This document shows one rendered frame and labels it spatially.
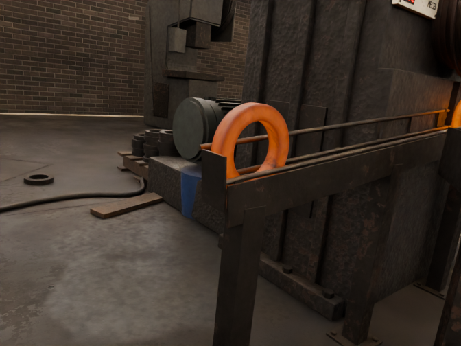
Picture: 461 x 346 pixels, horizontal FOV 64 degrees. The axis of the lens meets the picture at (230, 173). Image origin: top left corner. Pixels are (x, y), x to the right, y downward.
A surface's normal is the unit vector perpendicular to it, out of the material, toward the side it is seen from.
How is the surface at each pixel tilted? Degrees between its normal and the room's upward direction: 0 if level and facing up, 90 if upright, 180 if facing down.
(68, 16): 90
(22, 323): 0
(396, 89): 90
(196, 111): 90
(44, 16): 90
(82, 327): 0
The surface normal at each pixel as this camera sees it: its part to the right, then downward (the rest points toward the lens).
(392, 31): 0.62, 0.24
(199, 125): -0.78, 0.07
